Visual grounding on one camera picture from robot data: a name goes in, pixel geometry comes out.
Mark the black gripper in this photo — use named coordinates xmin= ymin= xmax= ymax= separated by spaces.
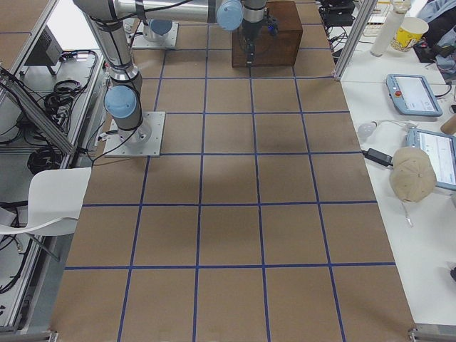
xmin=242 ymin=21 xmax=264 ymax=66

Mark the dark wooden drawer box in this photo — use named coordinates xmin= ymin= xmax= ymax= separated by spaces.
xmin=232 ymin=1 xmax=303 ymax=68

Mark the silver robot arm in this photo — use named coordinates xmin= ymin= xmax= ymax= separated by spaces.
xmin=142 ymin=19 xmax=172 ymax=41
xmin=74 ymin=1 xmax=266 ymax=145

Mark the white light bulb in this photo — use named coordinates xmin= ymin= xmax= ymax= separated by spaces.
xmin=357 ymin=121 xmax=378 ymax=140

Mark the white cardboard tube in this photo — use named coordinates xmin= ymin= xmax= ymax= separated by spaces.
xmin=370 ymin=1 xmax=411 ymax=57

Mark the yellow popcorn cup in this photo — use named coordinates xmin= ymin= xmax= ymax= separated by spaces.
xmin=390 ymin=17 xmax=429 ymax=52

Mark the blue teach pendant far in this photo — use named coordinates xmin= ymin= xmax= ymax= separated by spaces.
xmin=385 ymin=74 xmax=442 ymax=117

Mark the blue teach pendant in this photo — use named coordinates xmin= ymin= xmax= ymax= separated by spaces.
xmin=385 ymin=74 xmax=442 ymax=117
xmin=406 ymin=128 xmax=455 ymax=191

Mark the black power adapter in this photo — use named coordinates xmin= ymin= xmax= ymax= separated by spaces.
xmin=362 ymin=148 xmax=393 ymax=167

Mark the black electronics box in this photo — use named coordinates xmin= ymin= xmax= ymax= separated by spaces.
xmin=24 ymin=26 xmax=63 ymax=76

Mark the beige baseball cap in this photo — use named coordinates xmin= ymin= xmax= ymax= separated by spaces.
xmin=390 ymin=147 xmax=437 ymax=202

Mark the brown cardboard tube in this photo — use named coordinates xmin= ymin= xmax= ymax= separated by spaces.
xmin=440 ymin=116 xmax=456 ymax=135

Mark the blue teach pendant near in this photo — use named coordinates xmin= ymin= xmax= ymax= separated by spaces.
xmin=406 ymin=128 xmax=455 ymax=191

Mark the white plastic chair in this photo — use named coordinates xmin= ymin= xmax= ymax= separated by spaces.
xmin=1 ymin=167 xmax=92 ymax=237

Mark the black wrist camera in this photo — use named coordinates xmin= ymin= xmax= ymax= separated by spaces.
xmin=265 ymin=14 xmax=279 ymax=36

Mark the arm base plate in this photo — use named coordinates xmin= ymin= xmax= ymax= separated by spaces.
xmin=103 ymin=111 xmax=165 ymax=157
xmin=133 ymin=22 xmax=179 ymax=50

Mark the aluminium frame post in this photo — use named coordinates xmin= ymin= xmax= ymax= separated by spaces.
xmin=333 ymin=0 xmax=377 ymax=81

